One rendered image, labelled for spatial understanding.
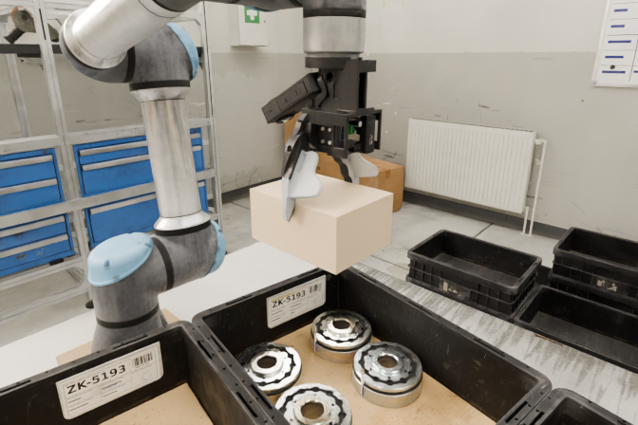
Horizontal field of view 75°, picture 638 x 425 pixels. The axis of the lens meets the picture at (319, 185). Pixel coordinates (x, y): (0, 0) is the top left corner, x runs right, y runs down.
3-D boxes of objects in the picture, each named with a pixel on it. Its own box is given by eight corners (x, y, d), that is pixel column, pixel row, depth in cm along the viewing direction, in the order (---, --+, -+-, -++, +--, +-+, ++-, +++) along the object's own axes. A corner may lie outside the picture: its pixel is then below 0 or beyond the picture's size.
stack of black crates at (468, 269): (398, 350, 170) (405, 251, 157) (433, 318, 191) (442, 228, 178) (497, 403, 144) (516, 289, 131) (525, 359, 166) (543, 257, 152)
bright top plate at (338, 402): (258, 411, 54) (257, 407, 54) (318, 375, 60) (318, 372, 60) (304, 468, 47) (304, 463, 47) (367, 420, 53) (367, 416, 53)
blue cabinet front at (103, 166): (90, 248, 221) (71, 144, 204) (207, 212, 272) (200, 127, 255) (92, 249, 219) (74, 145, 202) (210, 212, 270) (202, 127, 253)
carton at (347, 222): (252, 237, 61) (249, 189, 58) (309, 214, 69) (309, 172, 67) (335, 274, 50) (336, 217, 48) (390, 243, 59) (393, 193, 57)
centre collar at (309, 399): (285, 410, 54) (285, 406, 54) (315, 392, 57) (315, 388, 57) (309, 436, 50) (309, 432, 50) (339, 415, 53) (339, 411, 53)
